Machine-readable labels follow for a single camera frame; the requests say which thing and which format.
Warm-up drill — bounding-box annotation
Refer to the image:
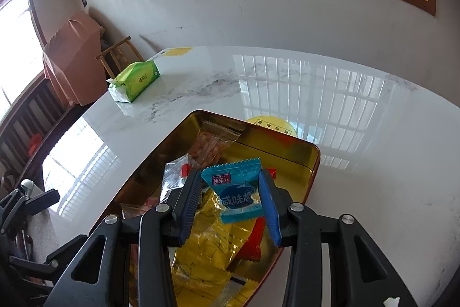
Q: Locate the small blue snack packet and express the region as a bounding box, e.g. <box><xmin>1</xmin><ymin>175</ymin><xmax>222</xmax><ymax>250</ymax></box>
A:
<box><xmin>200</xmin><ymin>157</ymin><xmax>267</xmax><ymax>225</ymax></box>

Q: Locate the small orange snack bag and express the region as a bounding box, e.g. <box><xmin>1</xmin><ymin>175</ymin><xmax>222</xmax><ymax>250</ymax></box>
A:
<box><xmin>121</xmin><ymin>202</ymin><xmax>152</xmax><ymax>219</ymax></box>

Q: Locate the side window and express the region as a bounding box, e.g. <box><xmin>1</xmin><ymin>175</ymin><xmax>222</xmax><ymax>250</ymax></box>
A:
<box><xmin>0</xmin><ymin>0</ymin><xmax>47</xmax><ymax>121</ymax></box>

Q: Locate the gold-lined red tin box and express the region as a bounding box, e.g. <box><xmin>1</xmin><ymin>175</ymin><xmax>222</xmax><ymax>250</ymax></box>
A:
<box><xmin>88</xmin><ymin>109</ymin><xmax>321</xmax><ymax>307</ymax></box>

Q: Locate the yellow foil snack packet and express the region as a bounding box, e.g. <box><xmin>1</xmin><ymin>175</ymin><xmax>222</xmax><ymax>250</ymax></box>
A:
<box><xmin>129</xmin><ymin>249</ymin><xmax>234</xmax><ymax>307</ymax></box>
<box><xmin>172</xmin><ymin>185</ymin><xmax>265</xmax><ymax>266</ymax></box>

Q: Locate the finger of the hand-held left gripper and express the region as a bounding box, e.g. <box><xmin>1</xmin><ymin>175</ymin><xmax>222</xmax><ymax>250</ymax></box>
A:
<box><xmin>9</xmin><ymin>251</ymin><xmax>63</xmax><ymax>281</ymax></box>
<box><xmin>0</xmin><ymin>188</ymin><xmax>61</xmax><ymax>234</ymax></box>

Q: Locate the grey silver snack packet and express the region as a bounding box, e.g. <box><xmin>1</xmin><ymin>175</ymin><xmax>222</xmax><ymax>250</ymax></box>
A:
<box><xmin>160</xmin><ymin>153</ymin><xmax>193</xmax><ymax>203</ymax></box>

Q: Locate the clear bag of fried snacks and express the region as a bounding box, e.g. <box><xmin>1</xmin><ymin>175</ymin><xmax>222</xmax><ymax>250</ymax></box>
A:
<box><xmin>187</xmin><ymin>120</ymin><xmax>247</xmax><ymax>171</ymax></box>

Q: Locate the green tissue pack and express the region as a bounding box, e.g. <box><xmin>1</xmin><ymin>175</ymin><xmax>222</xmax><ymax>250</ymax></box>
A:
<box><xmin>107</xmin><ymin>61</ymin><xmax>160</xmax><ymax>103</ymax></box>

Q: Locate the round yellow sticker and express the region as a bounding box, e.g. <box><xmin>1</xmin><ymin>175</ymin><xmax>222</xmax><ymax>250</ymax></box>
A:
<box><xmin>245</xmin><ymin>115</ymin><xmax>299</xmax><ymax>138</ymax></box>

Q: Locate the dark wooden bench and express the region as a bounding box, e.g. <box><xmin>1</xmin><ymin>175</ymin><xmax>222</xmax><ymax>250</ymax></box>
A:
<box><xmin>0</xmin><ymin>73</ymin><xmax>83</xmax><ymax>185</ymax></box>

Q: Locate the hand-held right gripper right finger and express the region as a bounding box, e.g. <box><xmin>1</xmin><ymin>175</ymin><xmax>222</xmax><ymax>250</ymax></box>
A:
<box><xmin>259</xmin><ymin>167</ymin><xmax>417</xmax><ymax>307</ymax></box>

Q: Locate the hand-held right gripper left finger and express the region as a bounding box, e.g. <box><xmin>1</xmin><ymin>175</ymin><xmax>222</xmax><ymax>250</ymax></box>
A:
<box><xmin>47</xmin><ymin>168</ymin><xmax>202</xmax><ymax>307</ymax></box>

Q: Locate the red snack packet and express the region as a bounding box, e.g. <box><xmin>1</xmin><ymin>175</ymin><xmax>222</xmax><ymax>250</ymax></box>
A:
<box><xmin>181</xmin><ymin>165</ymin><xmax>277</xmax><ymax>261</ymax></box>

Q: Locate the wooden chair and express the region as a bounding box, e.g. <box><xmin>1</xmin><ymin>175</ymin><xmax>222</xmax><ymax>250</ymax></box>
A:
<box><xmin>95</xmin><ymin>36</ymin><xmax>146</xmax><ymax>79</ymax></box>

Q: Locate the yellow rectangular sticker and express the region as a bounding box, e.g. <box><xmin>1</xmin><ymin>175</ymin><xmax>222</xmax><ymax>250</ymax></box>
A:
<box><xmin>158</xmin><ymin>47</ymin><xmax>193</xmax><ymax>58</ymax></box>

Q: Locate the pink cloth-covered cabinet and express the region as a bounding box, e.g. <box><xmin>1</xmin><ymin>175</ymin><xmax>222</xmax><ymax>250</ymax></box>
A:
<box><xmin>42</xmin><ymin>10</ymin><xmax>105</xmax><ymax>107</ymax></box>

